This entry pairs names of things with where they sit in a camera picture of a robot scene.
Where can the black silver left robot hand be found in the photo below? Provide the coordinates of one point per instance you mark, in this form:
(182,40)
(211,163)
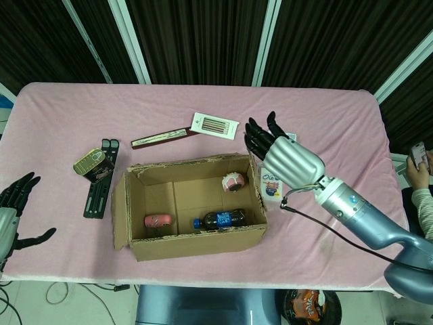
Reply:
(8,216)

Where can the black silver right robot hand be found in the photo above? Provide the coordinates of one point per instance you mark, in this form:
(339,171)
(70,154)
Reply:
(294,162)

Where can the brown cardboard shipping box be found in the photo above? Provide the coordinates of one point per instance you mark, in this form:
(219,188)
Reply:
(196,243)

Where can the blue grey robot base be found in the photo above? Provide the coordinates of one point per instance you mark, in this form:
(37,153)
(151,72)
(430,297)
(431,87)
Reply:
(203,304)

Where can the person's striped sleeve forearm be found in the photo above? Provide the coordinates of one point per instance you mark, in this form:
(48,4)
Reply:
(419,210)

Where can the blue grey right robot arm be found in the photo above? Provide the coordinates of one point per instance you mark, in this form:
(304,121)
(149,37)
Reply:
(365,216)

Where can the person's bare hand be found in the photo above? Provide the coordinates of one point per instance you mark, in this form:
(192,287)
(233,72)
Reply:
(419,174)

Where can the small white blue carton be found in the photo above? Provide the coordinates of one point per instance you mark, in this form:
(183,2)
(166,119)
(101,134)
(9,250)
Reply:
(293,136)

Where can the clear plastic snack packet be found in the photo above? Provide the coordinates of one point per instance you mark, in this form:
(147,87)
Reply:
(272,193)

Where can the white colour pencil pack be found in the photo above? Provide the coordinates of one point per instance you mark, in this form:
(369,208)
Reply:
(214,127)

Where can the black folding stand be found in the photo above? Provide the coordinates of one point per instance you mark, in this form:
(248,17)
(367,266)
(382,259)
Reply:
(96,199)

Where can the cola bottle blue label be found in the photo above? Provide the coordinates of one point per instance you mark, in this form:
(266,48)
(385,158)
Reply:
(220,219)

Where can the gold black rectangular tin can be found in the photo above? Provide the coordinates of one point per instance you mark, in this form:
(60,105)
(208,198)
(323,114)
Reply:
(93,166)

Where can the blue white board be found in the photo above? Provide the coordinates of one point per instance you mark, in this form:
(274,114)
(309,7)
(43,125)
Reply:
(5,105)

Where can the white smartphone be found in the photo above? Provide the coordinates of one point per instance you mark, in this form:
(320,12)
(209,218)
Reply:
(419,152)

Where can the dark red long slim case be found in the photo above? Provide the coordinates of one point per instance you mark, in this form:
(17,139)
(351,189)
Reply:
(159,138)

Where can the orange snack bag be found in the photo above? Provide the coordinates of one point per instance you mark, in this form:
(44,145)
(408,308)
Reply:
(308,303)

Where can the black round bin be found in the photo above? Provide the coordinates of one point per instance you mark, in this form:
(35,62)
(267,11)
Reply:
(333,304)

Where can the pink small bottle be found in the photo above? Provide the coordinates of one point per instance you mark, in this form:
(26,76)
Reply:
(159,220)

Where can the pink tablecloth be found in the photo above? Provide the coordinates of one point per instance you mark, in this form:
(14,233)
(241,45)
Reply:
(135,101)

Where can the white grey shelf frame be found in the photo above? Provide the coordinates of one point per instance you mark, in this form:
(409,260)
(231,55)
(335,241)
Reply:
(399,166)

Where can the white metal frame post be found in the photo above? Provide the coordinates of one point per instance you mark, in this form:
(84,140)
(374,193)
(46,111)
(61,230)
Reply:
(402,71)
(88,44)
(130,40)
(267,40)

